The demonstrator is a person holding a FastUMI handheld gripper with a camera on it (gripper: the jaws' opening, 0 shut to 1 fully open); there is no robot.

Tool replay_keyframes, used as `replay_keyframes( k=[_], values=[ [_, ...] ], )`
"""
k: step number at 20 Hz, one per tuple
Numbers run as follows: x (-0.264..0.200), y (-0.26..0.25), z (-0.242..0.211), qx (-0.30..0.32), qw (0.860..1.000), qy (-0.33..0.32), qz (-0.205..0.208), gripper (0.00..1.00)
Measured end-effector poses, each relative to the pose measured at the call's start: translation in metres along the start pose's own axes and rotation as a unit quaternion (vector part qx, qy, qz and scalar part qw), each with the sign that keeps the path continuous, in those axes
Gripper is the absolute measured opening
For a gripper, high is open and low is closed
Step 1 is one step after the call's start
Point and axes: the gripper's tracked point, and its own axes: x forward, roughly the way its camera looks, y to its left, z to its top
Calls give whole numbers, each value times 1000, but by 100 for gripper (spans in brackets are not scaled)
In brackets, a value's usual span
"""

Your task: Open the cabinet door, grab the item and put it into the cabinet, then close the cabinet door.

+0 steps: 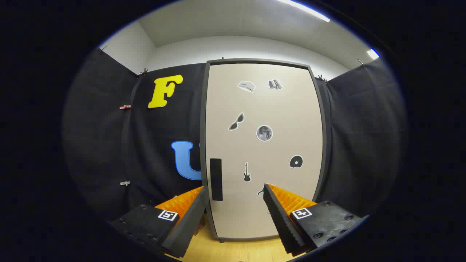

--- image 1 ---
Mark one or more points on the red cloth clip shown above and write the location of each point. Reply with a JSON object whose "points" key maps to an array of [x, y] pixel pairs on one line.
{"points": [[125, 106]]}

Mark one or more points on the dark grey cabinet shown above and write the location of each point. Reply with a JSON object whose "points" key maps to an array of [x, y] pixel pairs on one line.
{"points": [[203, 109]]}

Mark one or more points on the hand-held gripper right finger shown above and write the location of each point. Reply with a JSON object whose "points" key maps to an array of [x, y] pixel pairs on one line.
{"points": [[282, 222]]}

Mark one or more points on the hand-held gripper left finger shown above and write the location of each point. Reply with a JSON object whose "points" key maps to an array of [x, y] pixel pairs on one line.
{"points": [[189, 225]]}

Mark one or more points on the small ceiling light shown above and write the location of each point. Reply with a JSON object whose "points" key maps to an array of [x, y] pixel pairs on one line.
{"points": [[372, 54]]}

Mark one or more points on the long ceiling light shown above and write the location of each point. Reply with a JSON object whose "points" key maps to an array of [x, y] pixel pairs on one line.
{"points": [[305, 10]]}

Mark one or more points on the white cloth clip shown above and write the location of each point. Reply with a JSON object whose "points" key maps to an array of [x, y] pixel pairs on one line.
{"points": [[125, 183]]}

